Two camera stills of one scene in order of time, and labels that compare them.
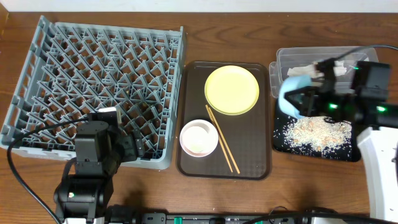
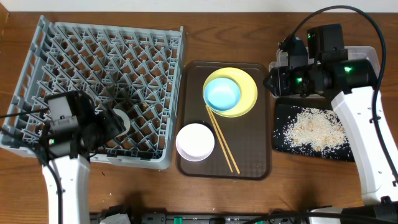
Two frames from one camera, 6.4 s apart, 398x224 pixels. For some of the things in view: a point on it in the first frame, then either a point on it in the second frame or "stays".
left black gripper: x=137 y=145 -> x=112 y=123
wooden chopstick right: x=211 y=112 stays
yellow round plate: x=231 y=89 stays
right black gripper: x=308 y=107 -> x=280 y=82
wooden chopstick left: x=219 y=137 stays
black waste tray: x=314 y=138 stays
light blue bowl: x=289 y=84 -> x=221 y=94
